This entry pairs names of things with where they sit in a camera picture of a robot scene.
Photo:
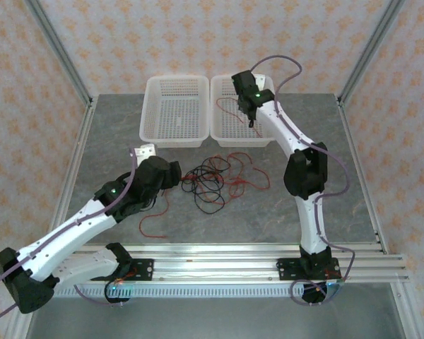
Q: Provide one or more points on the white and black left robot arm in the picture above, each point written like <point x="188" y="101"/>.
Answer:
<point x="74" y="229"/>

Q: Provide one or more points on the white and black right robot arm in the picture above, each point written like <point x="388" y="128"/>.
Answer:
<point x="312" y="226"/>

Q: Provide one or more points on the white plastic perforated basket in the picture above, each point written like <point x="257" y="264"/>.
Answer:
<point x="155" y="116"/>
<point x="229" y="130"/>

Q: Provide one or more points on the black base controller board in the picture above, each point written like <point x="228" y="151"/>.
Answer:
<point x="314" y="295"/>
<point x="118" y="293"/>

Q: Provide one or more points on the grey metal panel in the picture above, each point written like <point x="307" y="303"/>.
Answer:
<point x="215" y="321"/>

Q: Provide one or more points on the aluminium table side rail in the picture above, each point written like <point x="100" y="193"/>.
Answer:
<point x="353" y="148"/>
<point x="81" y="141"/>

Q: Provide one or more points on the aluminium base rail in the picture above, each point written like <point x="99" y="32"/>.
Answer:
<point x="215" y="263"/>

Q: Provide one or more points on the aluminium frame post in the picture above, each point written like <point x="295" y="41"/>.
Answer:
<point x="58" y="46"/>
<point x="373" y="46"/>

